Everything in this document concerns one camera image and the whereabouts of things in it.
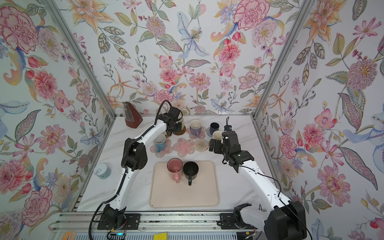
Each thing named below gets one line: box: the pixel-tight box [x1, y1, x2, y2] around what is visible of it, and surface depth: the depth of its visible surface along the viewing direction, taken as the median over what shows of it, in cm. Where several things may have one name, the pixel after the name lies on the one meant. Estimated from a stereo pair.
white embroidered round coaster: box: [194, 138, 209, 153], surface depth 106 cm
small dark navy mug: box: [210, 122, 220, 135], surface depth 106 cm
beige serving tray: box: [149, 161, 219, 208], surface depth 87 cm
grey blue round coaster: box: [206, 127, 213, 138], surface depth 112 cm
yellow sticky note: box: [153, 232, 168, 240], surface depth 70 cm
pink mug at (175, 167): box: [166, 157, 184, 183], surface depth 84 cm
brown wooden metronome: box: [123, 101, 143, 129], surface depth 111 cm
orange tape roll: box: [62, 231, 77, 240], surface depth 72 cm
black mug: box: [183, 161, 199, 186], surface depth 86 cm
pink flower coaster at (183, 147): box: [172, 137, 196, 157], surface depth 105 cm
